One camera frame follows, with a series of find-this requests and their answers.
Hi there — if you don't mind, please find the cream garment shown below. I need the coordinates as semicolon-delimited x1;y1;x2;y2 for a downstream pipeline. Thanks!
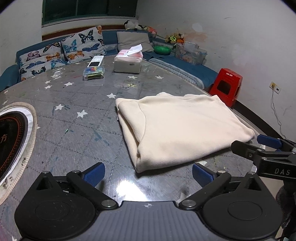
115;92;255;173

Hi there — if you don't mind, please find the red plastic stool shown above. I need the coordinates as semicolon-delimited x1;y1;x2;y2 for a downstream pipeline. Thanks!
209;68;243;108

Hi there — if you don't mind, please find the round induction cooktop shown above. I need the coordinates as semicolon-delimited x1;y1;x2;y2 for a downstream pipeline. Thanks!
1;102;38;203

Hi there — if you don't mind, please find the clear plastic storage box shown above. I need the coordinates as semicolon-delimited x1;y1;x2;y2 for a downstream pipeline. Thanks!
176;42;208;65

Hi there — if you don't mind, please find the colourful clear plastic case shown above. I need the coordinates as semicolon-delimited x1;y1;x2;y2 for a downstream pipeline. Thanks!
83;66;105;81

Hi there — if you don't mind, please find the white phone box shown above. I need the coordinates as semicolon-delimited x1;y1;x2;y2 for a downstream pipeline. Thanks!
87;55;104;67

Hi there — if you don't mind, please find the green bowl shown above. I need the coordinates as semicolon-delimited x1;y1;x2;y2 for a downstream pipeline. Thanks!
154;46;171;55

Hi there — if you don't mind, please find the yellow orange plush toy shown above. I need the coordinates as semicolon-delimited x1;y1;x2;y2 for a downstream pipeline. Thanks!
165;33;185;44

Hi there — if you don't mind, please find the tissue box with tissue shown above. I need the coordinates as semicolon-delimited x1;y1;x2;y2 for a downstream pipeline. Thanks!
114;44;143;74

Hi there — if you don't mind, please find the left butterfly pillow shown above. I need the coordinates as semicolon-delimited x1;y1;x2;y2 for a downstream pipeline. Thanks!
18;42;66;81

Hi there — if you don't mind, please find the butterfly pillow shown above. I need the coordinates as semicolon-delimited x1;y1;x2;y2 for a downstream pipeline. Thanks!
18;42;66;81
61;25;107;64

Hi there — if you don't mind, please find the right butterfly pillow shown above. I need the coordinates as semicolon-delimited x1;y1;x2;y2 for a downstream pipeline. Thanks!
61;25;107;64

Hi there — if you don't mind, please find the blue corner sofa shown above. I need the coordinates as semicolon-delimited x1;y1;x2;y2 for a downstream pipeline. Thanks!
1;30;218;91

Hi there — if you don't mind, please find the beige plain pillow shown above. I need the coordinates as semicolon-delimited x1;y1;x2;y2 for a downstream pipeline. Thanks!
117;31;154;52

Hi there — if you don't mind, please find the black white plush toy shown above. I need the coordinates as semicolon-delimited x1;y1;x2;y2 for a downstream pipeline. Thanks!
123;20;144;31

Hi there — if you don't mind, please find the dark green framed window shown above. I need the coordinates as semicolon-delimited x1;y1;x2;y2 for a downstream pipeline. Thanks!
42;0;138;24

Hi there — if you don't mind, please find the white power cable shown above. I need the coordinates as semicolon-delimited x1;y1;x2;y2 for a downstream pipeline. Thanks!
270;90;287;140

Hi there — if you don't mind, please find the wall power socket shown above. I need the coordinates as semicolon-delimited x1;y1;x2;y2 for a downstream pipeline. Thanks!
269;82;281;94

